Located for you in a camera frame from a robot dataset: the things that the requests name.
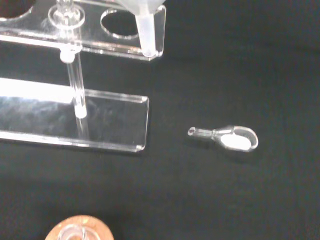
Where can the glass round-bottom flask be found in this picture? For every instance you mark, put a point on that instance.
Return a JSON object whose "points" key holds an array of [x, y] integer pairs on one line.
{"points": [[72, 233]]}

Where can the clear acrylic funnel stand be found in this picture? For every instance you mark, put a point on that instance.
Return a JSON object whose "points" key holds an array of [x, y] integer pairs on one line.
{"points": [[112, 117]]}

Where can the black table cloth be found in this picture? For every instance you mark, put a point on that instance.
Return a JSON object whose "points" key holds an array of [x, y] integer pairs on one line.
{"points": [[225, 200]]}

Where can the small glass weighing funnel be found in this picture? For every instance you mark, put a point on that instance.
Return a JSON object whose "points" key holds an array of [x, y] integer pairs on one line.
{"points": [[236, 142]]}

